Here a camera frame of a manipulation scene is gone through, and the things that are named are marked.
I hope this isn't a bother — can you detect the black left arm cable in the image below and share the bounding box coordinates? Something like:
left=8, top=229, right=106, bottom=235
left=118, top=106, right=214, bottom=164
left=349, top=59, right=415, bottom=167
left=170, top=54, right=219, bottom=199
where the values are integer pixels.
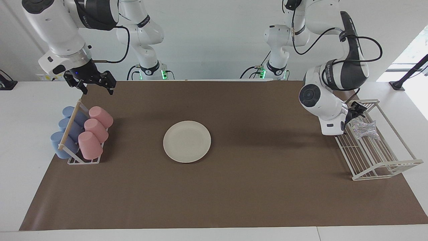
left=291, top=0, right=383, bottom=67

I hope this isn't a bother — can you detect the white wall socket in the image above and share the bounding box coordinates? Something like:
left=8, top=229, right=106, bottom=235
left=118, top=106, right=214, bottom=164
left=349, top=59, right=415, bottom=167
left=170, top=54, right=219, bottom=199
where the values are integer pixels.
left=36, top=74, right=66, bottom=81

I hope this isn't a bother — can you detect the black slanted stand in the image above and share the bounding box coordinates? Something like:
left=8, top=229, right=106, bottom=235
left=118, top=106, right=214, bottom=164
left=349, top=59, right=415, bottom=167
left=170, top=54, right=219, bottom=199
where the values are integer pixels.
left=389, top=54, right=428, bottom=91

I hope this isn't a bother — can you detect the pink plastic cup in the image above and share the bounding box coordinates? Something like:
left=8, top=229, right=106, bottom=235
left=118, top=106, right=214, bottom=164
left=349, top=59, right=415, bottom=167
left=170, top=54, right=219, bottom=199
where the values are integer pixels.
left=84, top=118, right=109, bottom=144
left=78, top=131, right=103, bottom=160
left=89, top=106, right=113, bottom=129

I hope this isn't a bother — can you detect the blue plastic cup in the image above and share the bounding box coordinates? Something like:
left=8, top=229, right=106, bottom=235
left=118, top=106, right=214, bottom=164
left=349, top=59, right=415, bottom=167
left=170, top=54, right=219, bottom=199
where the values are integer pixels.
left=59, top=118, right=84, bottom=141
left=50, top=131, right=79, bottom=159
left=62, top=106, right=89, bottom=126

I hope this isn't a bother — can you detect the brown table mat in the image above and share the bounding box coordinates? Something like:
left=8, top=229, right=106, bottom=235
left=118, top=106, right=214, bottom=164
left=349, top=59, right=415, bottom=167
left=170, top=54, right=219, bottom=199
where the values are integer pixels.
left=19, top=80, right=428, bottom=231

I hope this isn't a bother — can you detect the black right base cable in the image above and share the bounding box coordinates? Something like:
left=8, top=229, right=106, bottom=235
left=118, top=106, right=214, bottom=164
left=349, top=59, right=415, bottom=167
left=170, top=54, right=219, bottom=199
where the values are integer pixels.
left=126, top=65, right=141, bottom=81

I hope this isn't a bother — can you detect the black left base cable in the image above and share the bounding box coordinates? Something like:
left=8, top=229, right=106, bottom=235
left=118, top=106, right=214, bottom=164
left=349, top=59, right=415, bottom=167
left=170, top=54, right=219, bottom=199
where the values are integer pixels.
left=239, top=50, right=272, bottom=80

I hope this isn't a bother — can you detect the black base cable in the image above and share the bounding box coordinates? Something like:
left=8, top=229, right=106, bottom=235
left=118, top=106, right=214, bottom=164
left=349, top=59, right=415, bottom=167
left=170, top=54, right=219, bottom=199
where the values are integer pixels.
left=126, top=65, right=141, bottom=81
left=239, top=50, right=272, bottom=80

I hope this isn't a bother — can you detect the small black table clamp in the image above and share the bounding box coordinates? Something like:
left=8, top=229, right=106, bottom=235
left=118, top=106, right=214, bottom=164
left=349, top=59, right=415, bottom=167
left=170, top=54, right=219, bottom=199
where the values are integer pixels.
left=0, top=69, right=18, bottom=91

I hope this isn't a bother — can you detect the white wire dish rack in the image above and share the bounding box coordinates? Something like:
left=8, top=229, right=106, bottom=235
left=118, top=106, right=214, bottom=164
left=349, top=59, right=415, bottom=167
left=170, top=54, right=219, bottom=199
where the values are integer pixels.
left=335, top=99, right=424, bottom=181

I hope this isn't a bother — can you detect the cream round plate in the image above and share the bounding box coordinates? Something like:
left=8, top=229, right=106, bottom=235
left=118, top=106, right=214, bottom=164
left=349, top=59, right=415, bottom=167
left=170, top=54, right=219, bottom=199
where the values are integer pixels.
left=163, top=120, right=211, bottom=163

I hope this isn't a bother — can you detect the cup rack with wooden rod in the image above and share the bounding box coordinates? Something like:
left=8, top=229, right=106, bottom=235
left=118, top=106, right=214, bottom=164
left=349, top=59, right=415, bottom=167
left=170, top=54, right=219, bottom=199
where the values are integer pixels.
left=58, top=99, right=109, bottom=165

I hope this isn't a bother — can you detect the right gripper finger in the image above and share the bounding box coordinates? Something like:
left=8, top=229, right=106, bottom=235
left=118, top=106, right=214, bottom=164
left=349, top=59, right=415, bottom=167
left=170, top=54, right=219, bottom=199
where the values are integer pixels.
left=100, top=71, right=116, bottom=96
left=64, top=74, right=88, bottom=95

